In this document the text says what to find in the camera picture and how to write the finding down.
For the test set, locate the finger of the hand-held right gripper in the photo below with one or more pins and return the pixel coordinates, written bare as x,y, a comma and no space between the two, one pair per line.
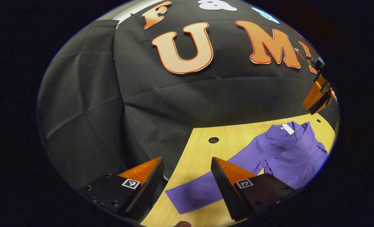
319,104
320,82

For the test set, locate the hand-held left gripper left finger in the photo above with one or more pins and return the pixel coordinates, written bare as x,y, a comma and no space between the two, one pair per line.
145,195

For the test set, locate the purple shirt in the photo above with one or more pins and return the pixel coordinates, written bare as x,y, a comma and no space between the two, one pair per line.
284,157

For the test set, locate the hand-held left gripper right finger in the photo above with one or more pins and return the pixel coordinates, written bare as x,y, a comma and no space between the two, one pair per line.
226,195

